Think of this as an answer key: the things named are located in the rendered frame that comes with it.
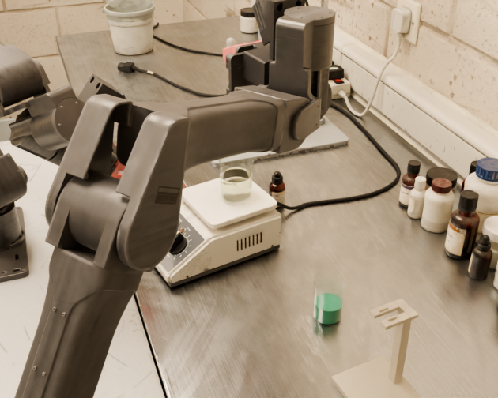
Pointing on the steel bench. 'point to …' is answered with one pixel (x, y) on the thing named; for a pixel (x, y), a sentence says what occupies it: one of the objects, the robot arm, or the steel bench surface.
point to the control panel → (186, 246)
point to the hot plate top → (209, 210)
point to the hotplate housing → (224, 245)
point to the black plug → (336, 72)
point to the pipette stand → (394, 383)
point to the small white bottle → (416, 200)
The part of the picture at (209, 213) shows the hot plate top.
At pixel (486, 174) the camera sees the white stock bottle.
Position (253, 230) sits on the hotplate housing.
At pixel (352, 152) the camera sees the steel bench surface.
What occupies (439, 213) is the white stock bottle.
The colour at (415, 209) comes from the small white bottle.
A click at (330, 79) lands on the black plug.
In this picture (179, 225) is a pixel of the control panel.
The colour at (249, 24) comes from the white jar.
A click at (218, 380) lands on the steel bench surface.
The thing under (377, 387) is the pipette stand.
